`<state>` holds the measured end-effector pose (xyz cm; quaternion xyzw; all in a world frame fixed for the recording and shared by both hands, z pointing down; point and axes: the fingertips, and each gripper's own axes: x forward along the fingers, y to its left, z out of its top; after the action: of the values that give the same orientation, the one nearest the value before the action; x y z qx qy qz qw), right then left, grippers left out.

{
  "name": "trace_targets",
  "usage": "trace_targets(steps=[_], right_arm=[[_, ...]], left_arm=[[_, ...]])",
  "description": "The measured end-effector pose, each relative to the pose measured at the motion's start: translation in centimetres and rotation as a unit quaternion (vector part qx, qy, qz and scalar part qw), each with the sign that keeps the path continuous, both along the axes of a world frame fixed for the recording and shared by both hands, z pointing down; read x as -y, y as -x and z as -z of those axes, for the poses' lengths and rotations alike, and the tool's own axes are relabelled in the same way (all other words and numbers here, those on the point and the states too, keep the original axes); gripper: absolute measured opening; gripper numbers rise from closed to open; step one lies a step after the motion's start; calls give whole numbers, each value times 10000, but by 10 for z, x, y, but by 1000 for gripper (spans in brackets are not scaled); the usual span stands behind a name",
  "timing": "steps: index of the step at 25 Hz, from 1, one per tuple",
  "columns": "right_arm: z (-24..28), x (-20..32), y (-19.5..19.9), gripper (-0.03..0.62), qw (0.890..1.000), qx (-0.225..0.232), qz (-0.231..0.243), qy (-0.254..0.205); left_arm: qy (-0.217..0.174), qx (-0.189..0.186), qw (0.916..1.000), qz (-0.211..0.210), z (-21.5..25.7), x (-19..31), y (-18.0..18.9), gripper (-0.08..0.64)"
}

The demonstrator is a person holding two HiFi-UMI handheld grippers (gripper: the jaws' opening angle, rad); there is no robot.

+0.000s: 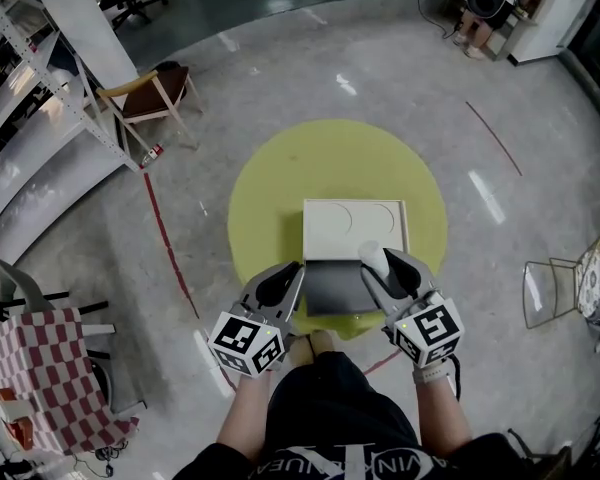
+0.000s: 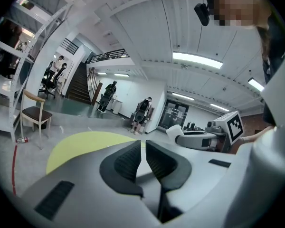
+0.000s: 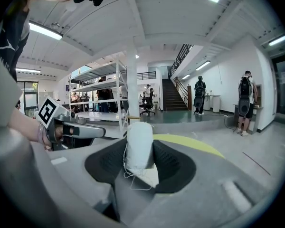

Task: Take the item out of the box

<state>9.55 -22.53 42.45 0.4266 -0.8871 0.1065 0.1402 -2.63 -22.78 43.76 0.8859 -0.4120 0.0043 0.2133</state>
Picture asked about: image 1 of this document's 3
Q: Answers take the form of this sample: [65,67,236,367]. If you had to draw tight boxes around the person's black printed shirt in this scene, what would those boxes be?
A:
[171,431,537,480]

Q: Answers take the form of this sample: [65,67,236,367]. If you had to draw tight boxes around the person's tan shoe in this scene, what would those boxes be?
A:
[307,329,337,358]
[284,335,314,370]

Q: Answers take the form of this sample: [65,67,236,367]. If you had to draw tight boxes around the beige grey box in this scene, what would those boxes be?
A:
[301,198,412,319]

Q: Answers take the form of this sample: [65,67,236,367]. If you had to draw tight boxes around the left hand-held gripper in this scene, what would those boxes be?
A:
[207,260,307,380]

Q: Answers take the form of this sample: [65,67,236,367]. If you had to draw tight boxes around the person's black shorts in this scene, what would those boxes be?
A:
[261,349,422,458]

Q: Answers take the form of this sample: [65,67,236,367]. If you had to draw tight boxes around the white metal shelf rack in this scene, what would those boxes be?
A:
[0,0,147,265]

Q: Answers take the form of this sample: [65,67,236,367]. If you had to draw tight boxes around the grey plastic chair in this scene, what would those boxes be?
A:
[0,254,117,335]

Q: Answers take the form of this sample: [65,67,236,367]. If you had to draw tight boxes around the small white object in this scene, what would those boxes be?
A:
[356,239,393,278]

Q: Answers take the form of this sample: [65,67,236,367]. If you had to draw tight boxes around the patterned round seat cushion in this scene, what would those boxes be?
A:
[576,246,600,320]

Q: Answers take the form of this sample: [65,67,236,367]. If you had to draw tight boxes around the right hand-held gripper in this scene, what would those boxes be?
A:
[360,247,467,370]

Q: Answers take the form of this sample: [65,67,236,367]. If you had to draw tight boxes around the person's left forearm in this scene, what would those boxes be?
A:
[215,369,272,463]

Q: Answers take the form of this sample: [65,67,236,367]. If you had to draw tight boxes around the wooden chair with dark seat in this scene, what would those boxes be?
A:
[95,64,205,153]

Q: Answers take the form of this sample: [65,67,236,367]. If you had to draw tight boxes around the round table with green cloth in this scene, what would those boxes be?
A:
[226,118,450,342]

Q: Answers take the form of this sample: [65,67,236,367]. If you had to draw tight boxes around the plastic bottle with red label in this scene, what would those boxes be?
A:
[139,142,167,170]

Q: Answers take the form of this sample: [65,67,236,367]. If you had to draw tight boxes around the red white checkered table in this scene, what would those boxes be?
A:
[0,306,142,458]

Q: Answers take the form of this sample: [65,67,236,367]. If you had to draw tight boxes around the orange box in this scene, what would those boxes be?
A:
[0,386,37,450]

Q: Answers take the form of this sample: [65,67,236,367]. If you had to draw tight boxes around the person's right forearm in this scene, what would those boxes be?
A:
[413,366,475,458]

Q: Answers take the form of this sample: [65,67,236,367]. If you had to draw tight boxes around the metal wire chair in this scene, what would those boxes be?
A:
[521,224,600,331]

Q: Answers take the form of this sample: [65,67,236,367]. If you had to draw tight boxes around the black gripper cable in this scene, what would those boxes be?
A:
[446,354,463,403]

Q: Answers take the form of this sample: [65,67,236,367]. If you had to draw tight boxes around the white cubby cabinet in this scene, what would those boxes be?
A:
[493,0,555,65]

